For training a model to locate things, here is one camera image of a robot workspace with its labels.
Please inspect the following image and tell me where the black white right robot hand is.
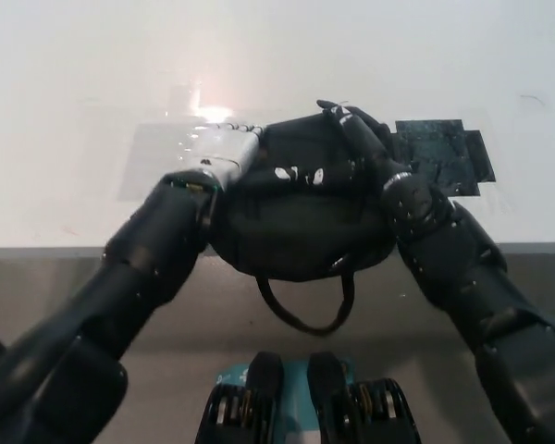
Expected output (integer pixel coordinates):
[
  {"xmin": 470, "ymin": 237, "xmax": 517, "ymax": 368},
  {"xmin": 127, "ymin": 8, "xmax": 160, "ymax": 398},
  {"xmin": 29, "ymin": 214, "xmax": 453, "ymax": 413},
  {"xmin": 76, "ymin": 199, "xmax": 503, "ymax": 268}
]
[{"xmin": 272, "ymin": 98, "xmax": 415, "ymax": 193}]

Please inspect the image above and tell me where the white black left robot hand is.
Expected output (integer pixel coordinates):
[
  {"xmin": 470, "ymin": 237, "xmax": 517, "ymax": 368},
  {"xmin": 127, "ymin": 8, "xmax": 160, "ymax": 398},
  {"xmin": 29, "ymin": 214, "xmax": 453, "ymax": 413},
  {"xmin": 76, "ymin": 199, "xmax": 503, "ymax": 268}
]
[{"xmin": 184, "ymin": 122, "xmax": 265, "ymax": 186}]

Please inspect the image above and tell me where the large black tape patch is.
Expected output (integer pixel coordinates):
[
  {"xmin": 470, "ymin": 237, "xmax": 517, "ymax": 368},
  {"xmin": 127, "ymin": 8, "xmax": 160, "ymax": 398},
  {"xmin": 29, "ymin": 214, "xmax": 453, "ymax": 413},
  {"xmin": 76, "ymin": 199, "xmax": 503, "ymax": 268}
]
[{"xmin": 394, "ymin": 118, "xmax": 481, "ymax": 199}]

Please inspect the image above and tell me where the black teal robot body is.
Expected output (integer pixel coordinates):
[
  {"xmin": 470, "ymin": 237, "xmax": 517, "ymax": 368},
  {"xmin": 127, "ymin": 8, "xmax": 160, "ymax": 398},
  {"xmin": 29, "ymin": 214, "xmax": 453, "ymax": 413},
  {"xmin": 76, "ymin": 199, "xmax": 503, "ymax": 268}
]
[{"xmin": 193, "ymin": 351, "xmax": 420, "ymax": 444}]

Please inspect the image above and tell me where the black soft travel bag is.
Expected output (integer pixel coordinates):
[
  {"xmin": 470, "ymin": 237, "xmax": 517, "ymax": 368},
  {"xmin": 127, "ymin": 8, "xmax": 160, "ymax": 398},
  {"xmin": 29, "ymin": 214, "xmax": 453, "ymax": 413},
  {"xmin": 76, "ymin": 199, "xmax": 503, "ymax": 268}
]
[{"xmin": 210, "ymin": 115, "xmax": 399, "ymax": 334}]

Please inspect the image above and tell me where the small black tape patch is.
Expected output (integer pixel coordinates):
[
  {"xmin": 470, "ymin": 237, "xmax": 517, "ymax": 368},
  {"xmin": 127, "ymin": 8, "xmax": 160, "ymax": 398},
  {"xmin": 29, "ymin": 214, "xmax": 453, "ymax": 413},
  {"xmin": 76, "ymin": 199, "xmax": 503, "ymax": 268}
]
[{"xmin": 462, "ymin": 129, "xmax": 499, "ymax": 184}]

